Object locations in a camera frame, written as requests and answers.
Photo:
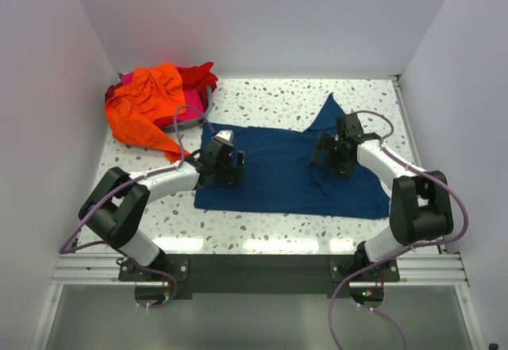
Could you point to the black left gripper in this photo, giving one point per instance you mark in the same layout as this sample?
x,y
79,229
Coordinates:
x,y
228,171

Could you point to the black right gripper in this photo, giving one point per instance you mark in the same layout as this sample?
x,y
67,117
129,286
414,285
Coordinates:
x,y
331,151

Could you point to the blue t-shirt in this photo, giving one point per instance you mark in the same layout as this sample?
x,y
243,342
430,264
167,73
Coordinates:
x,y
280,178

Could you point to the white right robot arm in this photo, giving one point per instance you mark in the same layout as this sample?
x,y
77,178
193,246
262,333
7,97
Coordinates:
x,y
420,208

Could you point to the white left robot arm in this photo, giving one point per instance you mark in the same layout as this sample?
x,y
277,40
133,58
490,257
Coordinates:
x,y
116,205

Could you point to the grey laundry basket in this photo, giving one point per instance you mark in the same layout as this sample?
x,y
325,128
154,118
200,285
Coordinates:
x,y
168,122

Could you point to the red t-shirt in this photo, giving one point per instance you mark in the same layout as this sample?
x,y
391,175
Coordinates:
x,y
198,77

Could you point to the orange t-shirt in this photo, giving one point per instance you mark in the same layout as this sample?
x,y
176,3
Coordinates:
x,y
135,110

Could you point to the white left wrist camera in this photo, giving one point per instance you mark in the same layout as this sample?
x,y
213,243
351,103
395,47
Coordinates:
x,y
225,134

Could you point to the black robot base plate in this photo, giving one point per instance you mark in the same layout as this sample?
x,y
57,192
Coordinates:
x,y
238,274

